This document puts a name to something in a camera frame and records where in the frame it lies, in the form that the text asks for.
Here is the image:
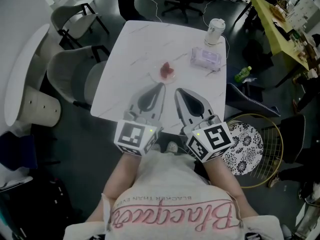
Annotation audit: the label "person's white printed clothing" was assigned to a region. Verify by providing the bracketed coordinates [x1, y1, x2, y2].
[63, 150, 285, 240]

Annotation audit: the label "white lidded cup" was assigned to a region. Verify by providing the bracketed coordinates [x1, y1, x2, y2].
[203, 18, 227, 47]

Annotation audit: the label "gold wire basket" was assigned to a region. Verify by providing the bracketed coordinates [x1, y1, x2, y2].
[269, 2, 288, 22]

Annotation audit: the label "green drink bottle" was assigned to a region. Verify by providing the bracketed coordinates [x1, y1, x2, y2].
[234, 65, 253, 83]

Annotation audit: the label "floral round seat cushion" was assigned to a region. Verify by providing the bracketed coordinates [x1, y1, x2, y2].
[221, 122, 264, 176]

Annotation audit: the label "person's right forearm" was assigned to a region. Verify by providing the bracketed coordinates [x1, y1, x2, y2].
[203, 156, 248, 205]

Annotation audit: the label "black suitcase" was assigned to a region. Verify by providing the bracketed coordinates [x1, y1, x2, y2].
[0, 176, 76, 240]

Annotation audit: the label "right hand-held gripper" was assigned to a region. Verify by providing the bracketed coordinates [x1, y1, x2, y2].
[174, 88, 235, 164]

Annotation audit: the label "light grey chair black legs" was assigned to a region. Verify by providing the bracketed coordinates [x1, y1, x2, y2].
[46, 45, 111, 111]
[50, 3, 110, 50]

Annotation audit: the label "person's left forearm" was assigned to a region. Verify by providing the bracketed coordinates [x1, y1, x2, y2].
[102, 152, 141, 200]

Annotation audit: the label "translucent round plate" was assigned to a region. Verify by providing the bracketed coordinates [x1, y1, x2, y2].
[149, 58, 180, 85]

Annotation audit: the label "dark chair with stitched edge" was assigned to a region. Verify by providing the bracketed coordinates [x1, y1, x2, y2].
[226, 82, 281, 119]

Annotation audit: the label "white floor cable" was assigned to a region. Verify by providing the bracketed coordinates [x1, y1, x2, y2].
[149, 0, 164, 23]

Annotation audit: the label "pale purple wipes pack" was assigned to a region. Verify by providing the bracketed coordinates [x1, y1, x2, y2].
[190, 46, 223, 72]

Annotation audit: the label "black stool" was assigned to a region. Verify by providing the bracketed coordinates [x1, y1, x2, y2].
[242, 39, 273, 71]

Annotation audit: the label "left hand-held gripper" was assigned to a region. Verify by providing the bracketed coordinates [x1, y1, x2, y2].
[113, 82, 167, 157]

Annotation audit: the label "dark grey chair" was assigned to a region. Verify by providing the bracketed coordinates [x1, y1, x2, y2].
[264, 113, 307, 165]

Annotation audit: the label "white marble table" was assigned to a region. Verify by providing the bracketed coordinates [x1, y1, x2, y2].
[89, 19, 228, 135]

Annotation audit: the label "white cup cable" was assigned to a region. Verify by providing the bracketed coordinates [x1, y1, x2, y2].
[201, 0, 230, 60]

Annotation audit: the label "yellow-green table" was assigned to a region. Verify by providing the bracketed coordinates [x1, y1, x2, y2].
[250, 0, 312, 71]

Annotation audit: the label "dark blue seat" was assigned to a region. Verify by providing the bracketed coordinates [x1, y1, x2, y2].
[0, 131, 38, 171]

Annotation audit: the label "person's white shoe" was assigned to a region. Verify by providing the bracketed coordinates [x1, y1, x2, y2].
[166, 140, 179, 154]

